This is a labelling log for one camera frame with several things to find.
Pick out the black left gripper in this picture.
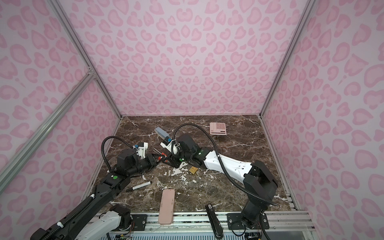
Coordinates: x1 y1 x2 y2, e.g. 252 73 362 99
128 152 166 178

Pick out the brass padlock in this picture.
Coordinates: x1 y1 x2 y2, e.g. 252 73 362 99
189 167 198 174

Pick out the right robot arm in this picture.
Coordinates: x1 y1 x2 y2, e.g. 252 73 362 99
162 134 278 229

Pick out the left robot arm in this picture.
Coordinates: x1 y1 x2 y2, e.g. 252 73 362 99
31 149 168 240

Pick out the grey blue stapler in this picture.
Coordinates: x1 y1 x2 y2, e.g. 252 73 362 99
155 127 172 142

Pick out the black white marker pen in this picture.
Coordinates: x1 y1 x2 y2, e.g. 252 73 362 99
126 181 152 192

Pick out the pink desk calculator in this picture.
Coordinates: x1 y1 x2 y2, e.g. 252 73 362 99
210 123 227 136

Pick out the pink pencil case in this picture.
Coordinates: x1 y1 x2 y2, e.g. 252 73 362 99
158 189 175 225

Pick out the black stapler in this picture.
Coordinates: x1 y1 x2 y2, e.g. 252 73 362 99
205 204 224 240

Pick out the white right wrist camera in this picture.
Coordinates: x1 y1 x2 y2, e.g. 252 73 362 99
160 139 179 155

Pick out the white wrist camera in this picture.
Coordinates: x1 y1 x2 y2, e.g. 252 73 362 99
133 142 149 159
160 139 179 155

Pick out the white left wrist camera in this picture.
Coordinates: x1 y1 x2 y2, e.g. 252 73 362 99
133 142 149 159

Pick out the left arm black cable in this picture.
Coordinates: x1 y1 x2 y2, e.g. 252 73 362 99
101 135 134 173

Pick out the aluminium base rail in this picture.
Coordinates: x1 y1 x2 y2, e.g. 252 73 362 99
98 209 316 240

